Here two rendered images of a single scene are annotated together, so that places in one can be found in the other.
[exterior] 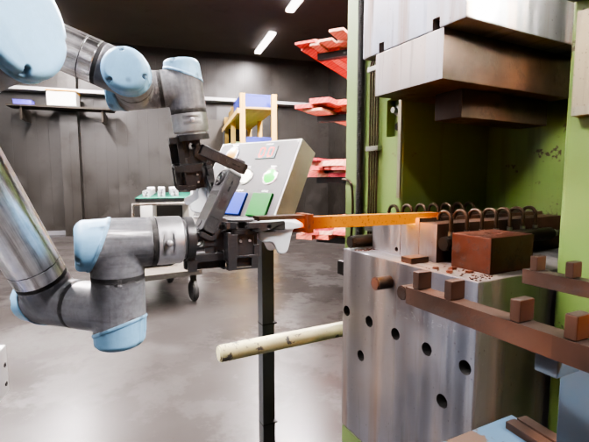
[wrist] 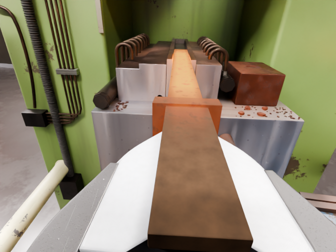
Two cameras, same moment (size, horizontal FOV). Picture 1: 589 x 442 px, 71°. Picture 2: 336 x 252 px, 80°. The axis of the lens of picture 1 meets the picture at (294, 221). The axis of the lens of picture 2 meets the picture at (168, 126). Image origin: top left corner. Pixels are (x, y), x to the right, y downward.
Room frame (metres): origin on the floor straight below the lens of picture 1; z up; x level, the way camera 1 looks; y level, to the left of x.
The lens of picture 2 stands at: (0.70, 0.10, 1.07)
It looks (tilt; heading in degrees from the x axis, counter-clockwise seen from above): 28 degrees down; 300
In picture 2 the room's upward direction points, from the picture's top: 2 degrees clockwise
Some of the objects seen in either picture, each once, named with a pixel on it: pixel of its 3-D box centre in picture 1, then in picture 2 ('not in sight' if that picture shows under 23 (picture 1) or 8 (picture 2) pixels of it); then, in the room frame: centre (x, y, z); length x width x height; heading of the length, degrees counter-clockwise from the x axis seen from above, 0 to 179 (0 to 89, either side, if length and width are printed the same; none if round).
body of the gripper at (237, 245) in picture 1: (220, 241); not in sight; (0.68, 0.12, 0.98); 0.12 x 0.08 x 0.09; 118
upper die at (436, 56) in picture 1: (473, 76); not in sight; (1.00, -0.42, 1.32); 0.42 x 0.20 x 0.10; 118
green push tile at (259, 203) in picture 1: (259, 205); not in sight; (1.19, 0.10, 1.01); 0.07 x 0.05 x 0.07; 53
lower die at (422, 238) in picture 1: (467, 230); (171, 61); (1.00, -0.42, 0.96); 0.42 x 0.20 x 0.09; 118
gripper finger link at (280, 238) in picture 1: (282, 237); (223, 206); (0.71, 0.02, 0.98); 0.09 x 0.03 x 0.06; 115
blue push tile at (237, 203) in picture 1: (235, 203); not in sight; (1.25, 0.18, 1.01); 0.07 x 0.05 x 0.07; 53
